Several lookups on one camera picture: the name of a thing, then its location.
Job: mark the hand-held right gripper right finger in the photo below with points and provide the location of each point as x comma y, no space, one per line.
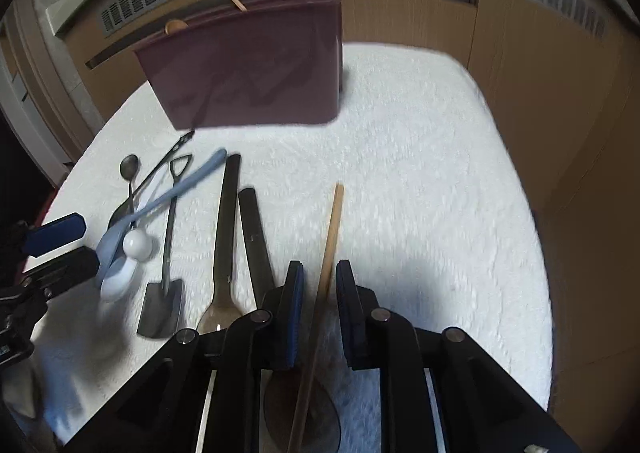
347,313

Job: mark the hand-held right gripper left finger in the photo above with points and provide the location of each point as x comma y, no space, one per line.
295,313

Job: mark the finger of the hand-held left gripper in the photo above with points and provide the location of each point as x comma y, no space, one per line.
57,233
65,268

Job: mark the white ceramic spoon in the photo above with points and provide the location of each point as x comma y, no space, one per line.
137,244

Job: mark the small metal spoon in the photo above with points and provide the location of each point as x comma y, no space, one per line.
129,166

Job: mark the shovel-shaped metal spoon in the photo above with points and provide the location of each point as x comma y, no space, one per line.
161,308

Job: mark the light blue plastic spoon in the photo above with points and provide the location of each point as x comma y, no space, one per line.
172,193

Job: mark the thin black tongs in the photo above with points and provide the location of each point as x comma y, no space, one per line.
170,155

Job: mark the maroon plastic container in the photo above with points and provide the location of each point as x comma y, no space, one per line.
250,68

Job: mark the white lace tablecloth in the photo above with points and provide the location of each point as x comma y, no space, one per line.
400,183

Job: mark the wooden spoon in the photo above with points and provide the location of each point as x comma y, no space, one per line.
175,26

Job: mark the wooden cabinet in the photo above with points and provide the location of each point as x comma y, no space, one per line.
540,98

